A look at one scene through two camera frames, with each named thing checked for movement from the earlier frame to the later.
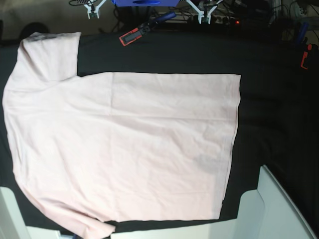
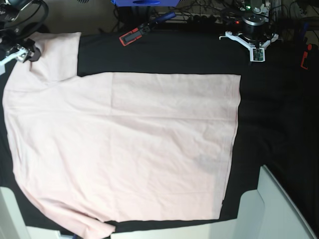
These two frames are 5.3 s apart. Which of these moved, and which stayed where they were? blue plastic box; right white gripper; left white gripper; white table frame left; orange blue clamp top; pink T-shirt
Moved: left white gripper; right white gripper
Stayed: orange blue clamp top; white table frame left; pink T-shirt; blue plastic box
